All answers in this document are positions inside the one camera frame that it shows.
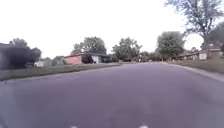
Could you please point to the grass verge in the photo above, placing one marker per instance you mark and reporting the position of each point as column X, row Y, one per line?
column 50, row 70
column 203, row 65

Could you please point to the grey asphalt road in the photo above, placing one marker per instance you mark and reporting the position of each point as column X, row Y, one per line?
column 113, row 96

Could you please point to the tall sparse tree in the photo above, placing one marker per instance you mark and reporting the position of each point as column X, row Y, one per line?
column 203, row 16

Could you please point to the pale concrete kerb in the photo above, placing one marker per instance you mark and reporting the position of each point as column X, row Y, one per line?
column 208, row 74

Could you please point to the robot's own part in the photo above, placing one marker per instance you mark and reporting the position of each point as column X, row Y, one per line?
column 72, row 127
column 143, row 126

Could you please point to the round leafy tree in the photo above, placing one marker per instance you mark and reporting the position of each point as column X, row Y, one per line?
column 170, row 45

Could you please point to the dark bushy tree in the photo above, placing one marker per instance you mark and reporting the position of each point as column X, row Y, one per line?
column 18, row 55

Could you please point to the low red house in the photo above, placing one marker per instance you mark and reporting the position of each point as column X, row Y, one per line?
column 74, row 59

